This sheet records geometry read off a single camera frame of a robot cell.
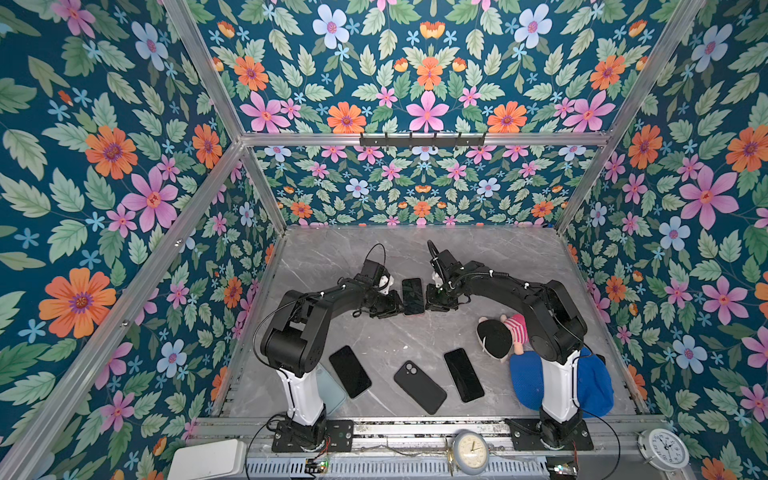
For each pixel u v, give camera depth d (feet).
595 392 2.62
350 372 2.76
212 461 2.23
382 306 2.75
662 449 2.26
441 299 2.75
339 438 2.41
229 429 2.45
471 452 2.24
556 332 1.72
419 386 2.70
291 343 1.61
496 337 2.69
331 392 2.69
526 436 2.39
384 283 2.83
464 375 2.73
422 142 3.03
